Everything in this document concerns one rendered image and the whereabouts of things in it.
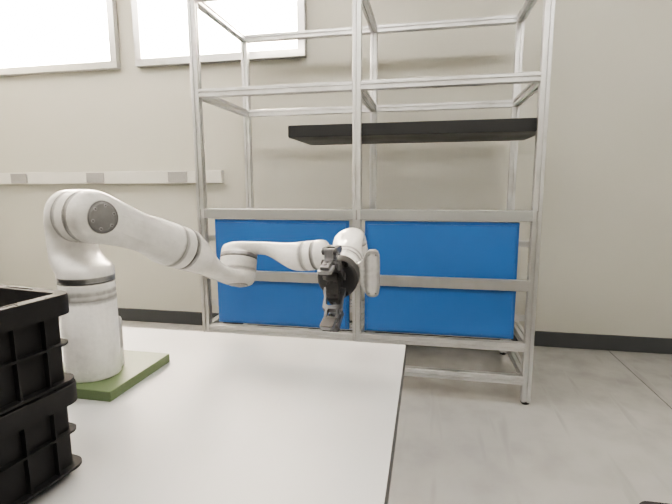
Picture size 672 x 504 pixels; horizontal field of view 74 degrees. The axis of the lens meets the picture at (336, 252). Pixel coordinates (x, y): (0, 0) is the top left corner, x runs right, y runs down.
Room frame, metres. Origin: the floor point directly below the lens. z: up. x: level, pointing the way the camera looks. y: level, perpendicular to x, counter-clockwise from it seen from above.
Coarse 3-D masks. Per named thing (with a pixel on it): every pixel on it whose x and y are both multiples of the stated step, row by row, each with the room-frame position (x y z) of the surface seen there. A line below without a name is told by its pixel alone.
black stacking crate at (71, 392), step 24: (72, 384) 0.51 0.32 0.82; (24, 408) 0.45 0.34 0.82; (48, 408) 0.48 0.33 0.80; (0, 432) 0.43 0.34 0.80; (24, 432) 0.45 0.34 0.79; (48, 432) 0.48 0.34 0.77; (72, 432) 0.51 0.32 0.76; (0, 456) 0.43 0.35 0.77; (24, 456) 0.45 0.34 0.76; (48, 456) 0.48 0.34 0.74; (72, 456) 0.52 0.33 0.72; (0, 480) 0.43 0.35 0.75; (24, 480) 0.45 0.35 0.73; (48, 480) 0.48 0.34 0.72
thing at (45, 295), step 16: (0, 288) 0.54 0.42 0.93; (16, 288) 0.54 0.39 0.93; (32, 288) 0.54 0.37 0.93; (16, 304) 0.46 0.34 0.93; (32, 304) 0.47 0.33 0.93; (48, 304) 0.49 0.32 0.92; (64, 304) 0.51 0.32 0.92; (0, 320) 0.44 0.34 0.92; (16, 320) 0.45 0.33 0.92; (32, 320) 0.47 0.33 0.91
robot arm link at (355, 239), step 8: (344, 232) 0.98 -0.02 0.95; (352, 232) 0.97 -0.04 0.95; (360, 232) 0.98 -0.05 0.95; (336, 240) 0.96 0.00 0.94; (344, 240) 0.95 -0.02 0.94; (352, 240) 0.94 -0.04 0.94; (360, 240) 0.95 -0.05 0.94; (344, 248) 0.89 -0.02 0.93; (352, 248) 0.90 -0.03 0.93; (360, 248) 0.93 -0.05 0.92; (360, 256) 0.89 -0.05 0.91
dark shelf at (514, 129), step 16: (288, 128) 2.29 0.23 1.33; (304, 128) 2.28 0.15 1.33; (320, 128) 2.26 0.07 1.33; (336, 128) 2.24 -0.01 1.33; (368, 128) 2.21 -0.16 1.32; (384, 128) 2.20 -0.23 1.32; (400, 128) 2.18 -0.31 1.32; (416, 128) 2.17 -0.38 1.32; (432, 128) 2.15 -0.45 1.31; (448, 128) 2.14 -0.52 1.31; (464, 128) 2.12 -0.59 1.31; (480, 128) 2.11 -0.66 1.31; (496, 128) 2.10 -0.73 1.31; (512, 128) 2.08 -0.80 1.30; (528, 128) 2.07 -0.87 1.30; (320, 144) 2.68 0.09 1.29; (336, 144) 2.68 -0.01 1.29
